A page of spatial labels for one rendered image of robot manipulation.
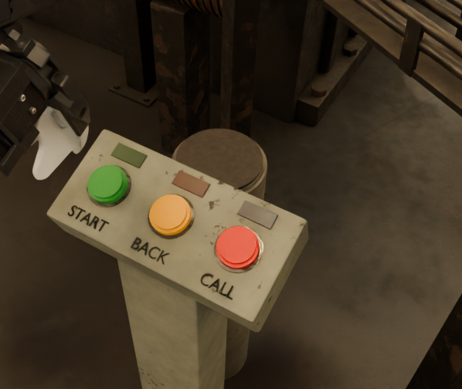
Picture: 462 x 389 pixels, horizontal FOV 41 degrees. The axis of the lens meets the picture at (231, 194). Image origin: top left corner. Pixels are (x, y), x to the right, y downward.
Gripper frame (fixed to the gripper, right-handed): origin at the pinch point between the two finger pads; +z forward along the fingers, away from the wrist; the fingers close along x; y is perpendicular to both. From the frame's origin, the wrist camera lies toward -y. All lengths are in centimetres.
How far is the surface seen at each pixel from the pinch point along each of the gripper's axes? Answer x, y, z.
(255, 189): 9.1, -10.3, 24.2
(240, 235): 14.5, -0.5, 9.5
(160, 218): 6.7, 1.2, 9.4
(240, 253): 15.3, 1.0, 9.5
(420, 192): 24, -49, 93
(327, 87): -8, -67, 91
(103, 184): -0.3, 0.6, 9.3
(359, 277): 20, -22, 83
